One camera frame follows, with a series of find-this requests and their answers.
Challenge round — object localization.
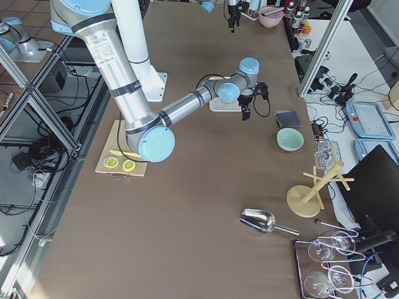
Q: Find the yellow plastic knife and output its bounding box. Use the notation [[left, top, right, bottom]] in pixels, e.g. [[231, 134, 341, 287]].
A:
[[109, 149, 141, 158]]

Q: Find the wine glass rack tray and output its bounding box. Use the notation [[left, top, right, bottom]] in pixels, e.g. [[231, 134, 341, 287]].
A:
[[293, 229, 373, 298]]

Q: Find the pink bowl with ice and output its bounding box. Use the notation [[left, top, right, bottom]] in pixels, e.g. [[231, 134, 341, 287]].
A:
[[259, 7, 284, 28]]

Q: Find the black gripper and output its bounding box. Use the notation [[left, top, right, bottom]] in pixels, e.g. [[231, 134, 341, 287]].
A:
[[238, 92, 254, 121], [228, 4, 241, 33]]

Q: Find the black laptop monitor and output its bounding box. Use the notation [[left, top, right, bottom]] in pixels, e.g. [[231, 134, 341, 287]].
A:
[[341, 145, 398, 232]]

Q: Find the cream rectangular tray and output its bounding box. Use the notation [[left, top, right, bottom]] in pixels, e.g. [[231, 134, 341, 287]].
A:
[[209, 98, 241, 112]]

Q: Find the wooden mug tree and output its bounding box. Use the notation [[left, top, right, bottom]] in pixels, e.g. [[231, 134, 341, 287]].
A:
[[286, 159, 355, 218]]

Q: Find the lemon slice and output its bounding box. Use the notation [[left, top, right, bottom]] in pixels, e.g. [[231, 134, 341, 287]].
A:
[[103, 156, 119, 169], [122, 159, 136, 173]]

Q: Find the metal scoop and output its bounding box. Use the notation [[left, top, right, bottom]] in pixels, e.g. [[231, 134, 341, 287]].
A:
[[239, 208, 299, 236]]

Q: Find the wooden cutting board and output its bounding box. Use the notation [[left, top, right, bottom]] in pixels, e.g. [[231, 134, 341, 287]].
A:
[[95, 120, 147, 178]]

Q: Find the clear glass mug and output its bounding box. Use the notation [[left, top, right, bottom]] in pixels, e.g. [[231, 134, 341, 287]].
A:
[[314, 141, 341, 173]]

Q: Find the mint green bowl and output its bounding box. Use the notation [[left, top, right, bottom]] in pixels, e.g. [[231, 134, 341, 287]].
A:
[[277, 128, 304, 152]]

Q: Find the blue teach pendant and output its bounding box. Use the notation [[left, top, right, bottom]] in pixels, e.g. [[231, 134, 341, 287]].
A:
[[353, 138, 398, 164], [345, 102, 396, 140]]

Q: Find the grey folded cloth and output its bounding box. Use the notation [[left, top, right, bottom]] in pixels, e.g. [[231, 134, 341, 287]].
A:
[[274, 110, 302, 128]]

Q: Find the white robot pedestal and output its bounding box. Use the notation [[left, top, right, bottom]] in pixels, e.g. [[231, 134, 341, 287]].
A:
[[112, 0, 167, 102]]

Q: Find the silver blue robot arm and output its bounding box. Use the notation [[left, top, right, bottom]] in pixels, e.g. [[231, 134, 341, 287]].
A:
[[198, 0, 247, 33], [50, 1, 259, 162]]

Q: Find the aluminium frame post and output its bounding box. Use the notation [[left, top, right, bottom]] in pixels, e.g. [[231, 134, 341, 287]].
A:
[[298, 0, 353, 98]]

